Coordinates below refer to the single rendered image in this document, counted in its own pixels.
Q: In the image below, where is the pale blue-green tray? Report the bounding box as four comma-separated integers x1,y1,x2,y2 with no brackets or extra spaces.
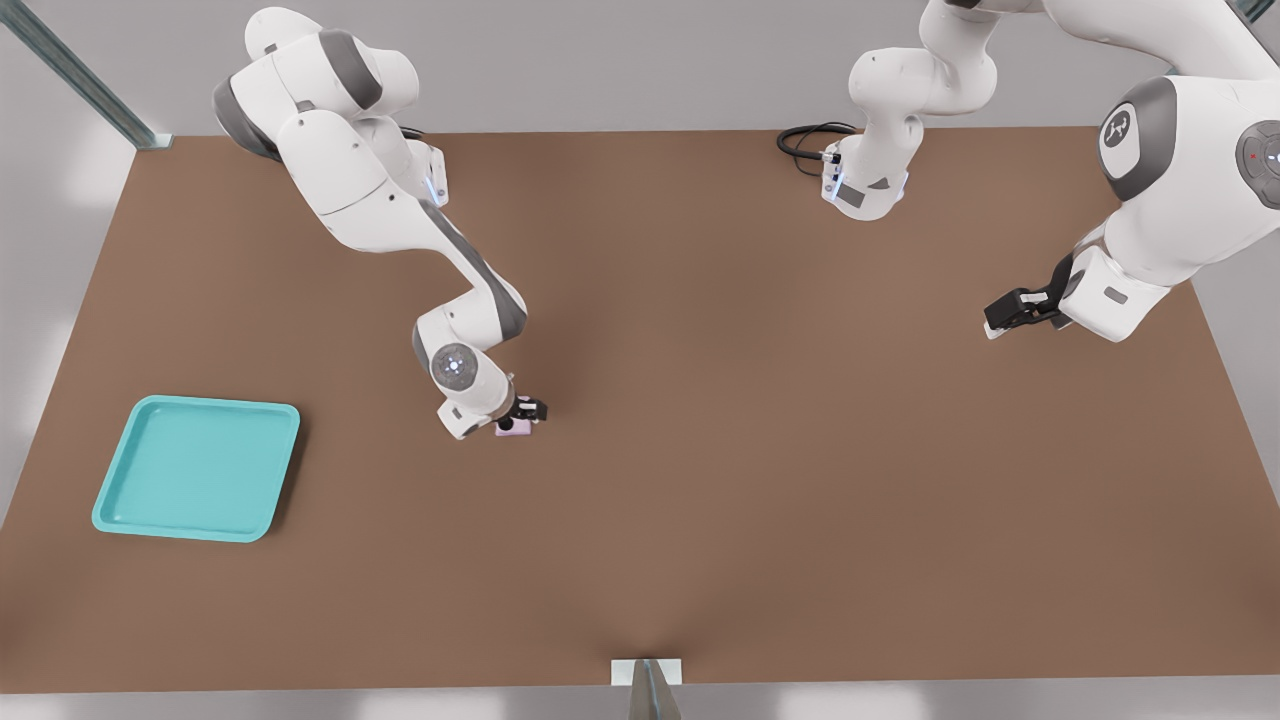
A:
91,395,302,544

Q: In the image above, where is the black cable loop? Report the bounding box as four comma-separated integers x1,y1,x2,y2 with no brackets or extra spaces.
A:
777,122,861,178

